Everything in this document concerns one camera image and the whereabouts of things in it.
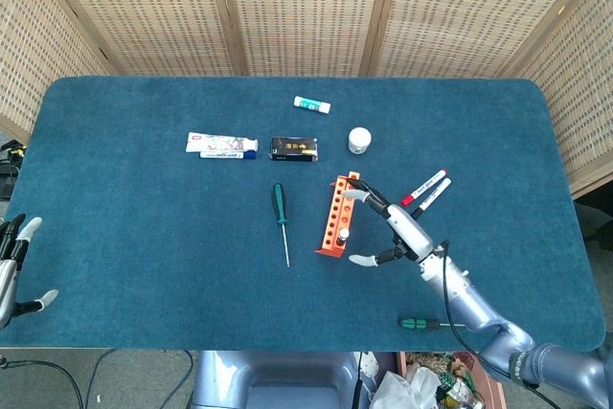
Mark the wicker folding screen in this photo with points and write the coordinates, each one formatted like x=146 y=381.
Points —
x=311 y=6

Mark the pink box with clutter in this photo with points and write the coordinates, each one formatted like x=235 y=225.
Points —
x=488 y=380

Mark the white green glue stick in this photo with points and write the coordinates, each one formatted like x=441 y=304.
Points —
x=311 y=104

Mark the blue table cloth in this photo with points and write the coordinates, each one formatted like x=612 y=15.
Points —
x=143 y=260

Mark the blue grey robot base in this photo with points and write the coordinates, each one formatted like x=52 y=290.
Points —
x=278 y=380

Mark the orange tube rack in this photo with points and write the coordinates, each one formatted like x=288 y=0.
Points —
x=330 y=236

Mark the white toothpaste tube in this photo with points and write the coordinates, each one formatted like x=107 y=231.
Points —
x=220 y=142

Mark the short green black screwdriver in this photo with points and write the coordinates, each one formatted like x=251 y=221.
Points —
x=414 y=323

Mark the white plastic bag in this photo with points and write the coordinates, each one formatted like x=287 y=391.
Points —
x=407 y=390

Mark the black rectangular box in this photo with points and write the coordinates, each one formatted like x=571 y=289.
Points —
x=293 y=149

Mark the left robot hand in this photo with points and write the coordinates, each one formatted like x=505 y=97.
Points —
x=7 y=277

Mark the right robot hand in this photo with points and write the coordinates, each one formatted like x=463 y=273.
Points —
x=412 y=232

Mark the black cap whiteboard marker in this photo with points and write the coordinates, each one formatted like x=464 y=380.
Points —
x=433 y=196

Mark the white round jar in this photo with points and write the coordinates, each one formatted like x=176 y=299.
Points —
x=359 y=138

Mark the red cap whiteboard marker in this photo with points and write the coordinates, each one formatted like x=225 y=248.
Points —
x=424 y=186

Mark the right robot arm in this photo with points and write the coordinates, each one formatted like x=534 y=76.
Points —
x=479 y=313

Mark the long green black screwdriver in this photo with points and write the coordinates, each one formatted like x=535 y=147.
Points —
x=278 y=200

